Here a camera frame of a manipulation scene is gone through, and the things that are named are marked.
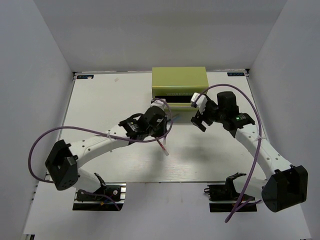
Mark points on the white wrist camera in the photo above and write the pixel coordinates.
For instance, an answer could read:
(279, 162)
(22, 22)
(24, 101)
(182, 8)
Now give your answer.
(158, 103)
(198, 101)

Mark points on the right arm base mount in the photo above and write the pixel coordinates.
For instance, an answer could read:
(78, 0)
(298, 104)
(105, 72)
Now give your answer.
(223, 196)

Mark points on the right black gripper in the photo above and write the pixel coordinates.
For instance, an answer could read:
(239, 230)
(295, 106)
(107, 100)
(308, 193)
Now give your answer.
(197, 120)

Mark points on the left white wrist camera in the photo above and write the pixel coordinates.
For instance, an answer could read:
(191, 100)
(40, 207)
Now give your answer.
(158, 103)

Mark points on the green metal drawer box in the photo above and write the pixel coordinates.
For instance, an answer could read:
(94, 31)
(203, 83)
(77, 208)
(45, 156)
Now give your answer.
(177, 85)

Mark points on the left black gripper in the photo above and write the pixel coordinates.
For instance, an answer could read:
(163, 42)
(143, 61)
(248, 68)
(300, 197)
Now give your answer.
(163, 129)

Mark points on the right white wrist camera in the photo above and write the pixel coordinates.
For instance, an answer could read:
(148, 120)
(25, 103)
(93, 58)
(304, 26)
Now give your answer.
(198, 101)

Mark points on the right blue corner sticker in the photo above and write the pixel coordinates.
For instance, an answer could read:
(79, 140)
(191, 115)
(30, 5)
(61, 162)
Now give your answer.
(235, 74)

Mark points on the left blue corner sticker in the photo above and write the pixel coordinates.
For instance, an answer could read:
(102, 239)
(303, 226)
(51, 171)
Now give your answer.
(85, 77)

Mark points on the red clear pen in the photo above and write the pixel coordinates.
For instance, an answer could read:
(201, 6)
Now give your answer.
(162, 144)

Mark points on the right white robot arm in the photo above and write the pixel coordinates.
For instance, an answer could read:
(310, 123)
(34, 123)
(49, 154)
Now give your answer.
(284, 186)

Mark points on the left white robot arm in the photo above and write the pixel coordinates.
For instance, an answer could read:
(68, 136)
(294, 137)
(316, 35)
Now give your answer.
(65, 160)

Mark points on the blue corner sticker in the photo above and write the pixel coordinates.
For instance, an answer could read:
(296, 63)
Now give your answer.
(85, 77)
(235, 74)

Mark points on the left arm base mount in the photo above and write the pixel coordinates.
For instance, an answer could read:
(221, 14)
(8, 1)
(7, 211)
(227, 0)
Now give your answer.
(110, 197)

